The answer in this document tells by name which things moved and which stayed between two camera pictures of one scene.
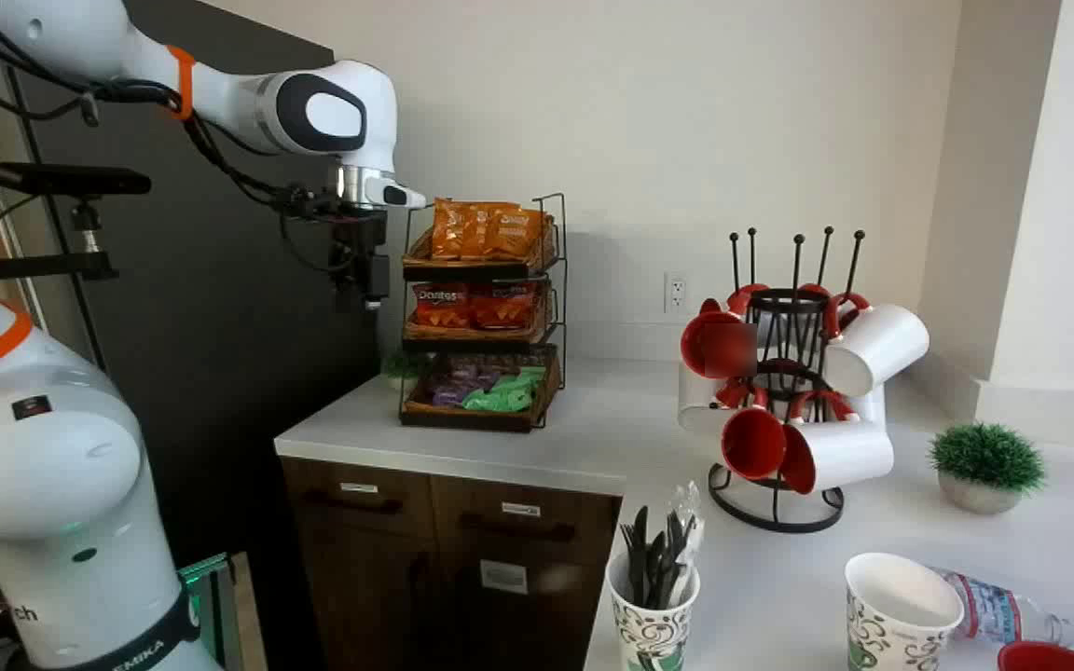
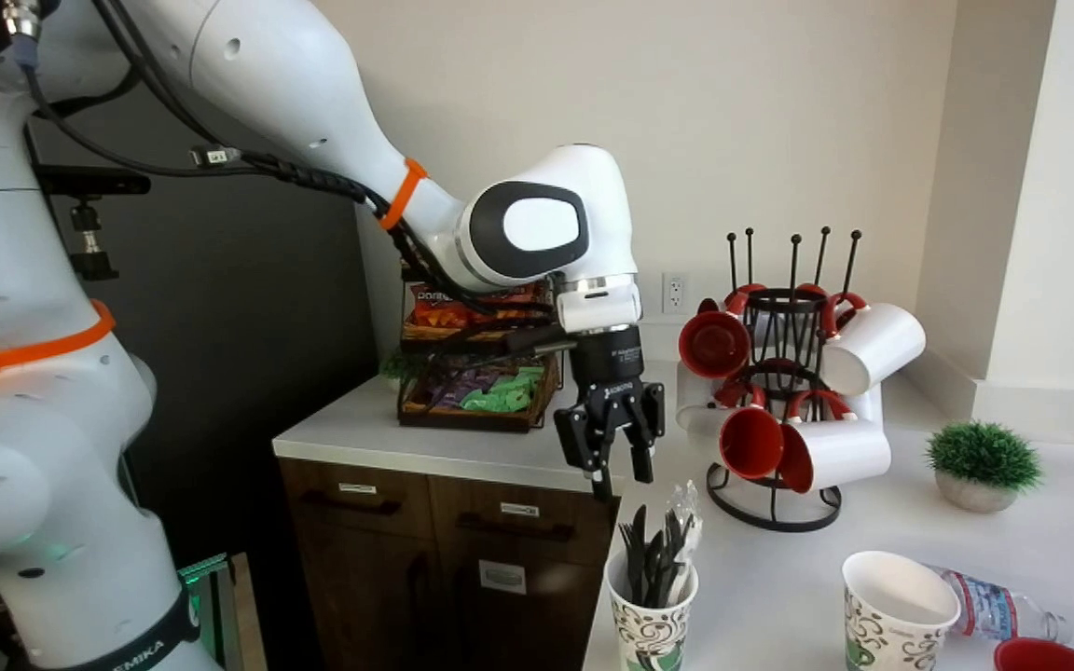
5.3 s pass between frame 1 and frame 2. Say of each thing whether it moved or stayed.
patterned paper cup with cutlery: stayed
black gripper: moved
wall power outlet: stayed
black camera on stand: stayed
